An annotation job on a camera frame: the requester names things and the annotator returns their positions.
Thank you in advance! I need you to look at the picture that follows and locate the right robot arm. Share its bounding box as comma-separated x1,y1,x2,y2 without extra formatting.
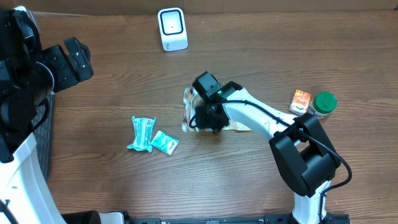
189,72,349,223

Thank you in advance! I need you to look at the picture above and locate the orange tissue pack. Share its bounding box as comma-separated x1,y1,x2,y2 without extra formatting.
289,90,311,115

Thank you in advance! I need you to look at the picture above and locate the brown snack pouch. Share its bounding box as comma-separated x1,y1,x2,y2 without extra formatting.
182,87,251,133

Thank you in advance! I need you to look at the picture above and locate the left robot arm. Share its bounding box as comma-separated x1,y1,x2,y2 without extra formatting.
1,6,129,223

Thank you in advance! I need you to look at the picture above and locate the white barcode scanner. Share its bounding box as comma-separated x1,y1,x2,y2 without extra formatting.
157,7,188,52

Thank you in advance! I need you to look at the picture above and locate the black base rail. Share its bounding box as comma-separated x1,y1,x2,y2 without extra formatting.
130,213,351,224

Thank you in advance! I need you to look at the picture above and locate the grey plastic basket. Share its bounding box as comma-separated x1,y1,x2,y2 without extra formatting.
34,95,55,182

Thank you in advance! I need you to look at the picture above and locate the teal snack bar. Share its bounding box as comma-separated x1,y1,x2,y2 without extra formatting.
127,116,157,152

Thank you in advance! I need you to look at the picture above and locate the teal tissue pack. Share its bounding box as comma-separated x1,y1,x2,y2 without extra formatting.
151,131,179,156

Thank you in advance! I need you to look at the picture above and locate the green capped bottle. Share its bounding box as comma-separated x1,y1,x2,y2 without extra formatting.
307,91,337,119

